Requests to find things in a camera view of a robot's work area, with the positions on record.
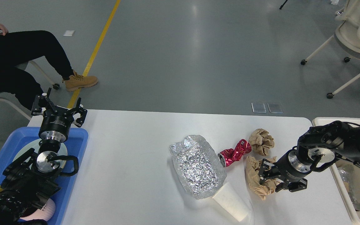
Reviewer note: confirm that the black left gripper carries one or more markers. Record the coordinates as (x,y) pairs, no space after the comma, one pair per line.
(54,126)

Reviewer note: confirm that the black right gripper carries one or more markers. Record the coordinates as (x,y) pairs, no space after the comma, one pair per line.
(291,169)

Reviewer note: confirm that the brown paper bag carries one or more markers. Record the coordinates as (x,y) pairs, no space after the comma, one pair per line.
(253,179)

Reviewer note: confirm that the small brown paper ball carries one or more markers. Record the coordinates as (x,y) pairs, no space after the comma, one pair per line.
(261,142)

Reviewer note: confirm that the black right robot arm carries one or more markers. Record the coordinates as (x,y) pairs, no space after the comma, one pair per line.
(316,150)

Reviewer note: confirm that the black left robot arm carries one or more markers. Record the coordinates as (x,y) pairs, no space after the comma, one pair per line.
(30,179)

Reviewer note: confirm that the tan work boot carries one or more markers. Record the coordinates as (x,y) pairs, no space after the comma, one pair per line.
(76,81)

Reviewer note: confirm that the blue plastic tray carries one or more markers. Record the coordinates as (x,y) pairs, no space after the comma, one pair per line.
(76,145)

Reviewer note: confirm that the crushed red can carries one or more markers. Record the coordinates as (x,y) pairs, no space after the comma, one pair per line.
(231,155)

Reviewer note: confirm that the clear plastic in bin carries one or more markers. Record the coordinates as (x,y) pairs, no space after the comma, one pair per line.
(346,172)

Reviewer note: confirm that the right clear floor plate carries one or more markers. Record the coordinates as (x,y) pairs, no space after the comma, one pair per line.
(275,107)

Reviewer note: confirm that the clear floor plate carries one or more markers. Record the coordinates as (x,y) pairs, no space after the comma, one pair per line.
(258,107)
(275,107)

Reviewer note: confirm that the left clear floor plate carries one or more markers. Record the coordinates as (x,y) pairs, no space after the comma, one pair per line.
(258,107)

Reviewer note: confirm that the crumpled aluminium foil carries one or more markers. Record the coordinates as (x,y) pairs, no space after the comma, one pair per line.
(198,167)

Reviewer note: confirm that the white paper scrap on floor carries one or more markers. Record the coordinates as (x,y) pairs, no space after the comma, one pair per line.
(68,33)

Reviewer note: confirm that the seated person in black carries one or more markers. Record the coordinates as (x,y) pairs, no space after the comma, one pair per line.
(19,47)

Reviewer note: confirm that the pink HOME mug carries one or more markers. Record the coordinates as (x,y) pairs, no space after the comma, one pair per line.
(45,213)

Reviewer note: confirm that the white office chair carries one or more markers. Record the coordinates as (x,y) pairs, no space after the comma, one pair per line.
(347,35)

